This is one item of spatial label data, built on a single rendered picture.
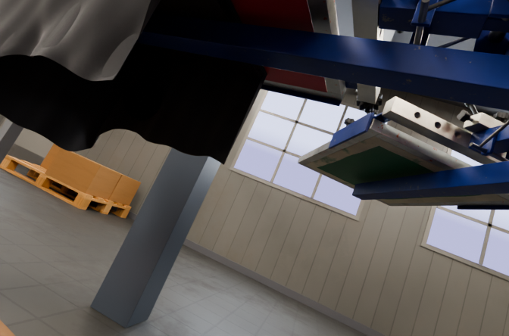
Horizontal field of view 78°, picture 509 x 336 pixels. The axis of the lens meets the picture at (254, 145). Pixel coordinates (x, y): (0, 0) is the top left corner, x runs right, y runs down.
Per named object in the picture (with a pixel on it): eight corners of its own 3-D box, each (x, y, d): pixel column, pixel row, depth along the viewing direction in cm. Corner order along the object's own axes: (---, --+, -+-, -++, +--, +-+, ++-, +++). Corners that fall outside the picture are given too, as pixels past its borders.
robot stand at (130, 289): (115, 300, 142) (226, 78, 171) (148, 319, 137) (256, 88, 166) (89, 306, 126) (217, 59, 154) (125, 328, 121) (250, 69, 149)
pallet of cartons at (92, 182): (127, 219, 413) (145, 184, 425) (81, 210, 329) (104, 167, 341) (54, 182, 449) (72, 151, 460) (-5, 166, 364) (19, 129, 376)
